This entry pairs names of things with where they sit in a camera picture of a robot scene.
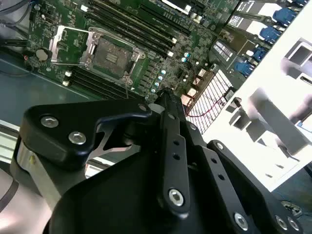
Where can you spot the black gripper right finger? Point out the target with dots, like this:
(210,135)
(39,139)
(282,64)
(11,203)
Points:
(219,170)

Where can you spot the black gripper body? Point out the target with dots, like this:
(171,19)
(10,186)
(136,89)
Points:
(117,200)

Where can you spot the metal socket cover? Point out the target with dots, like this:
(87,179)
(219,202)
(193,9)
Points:
(55,46)

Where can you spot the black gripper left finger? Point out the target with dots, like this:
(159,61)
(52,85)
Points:
(61,136)

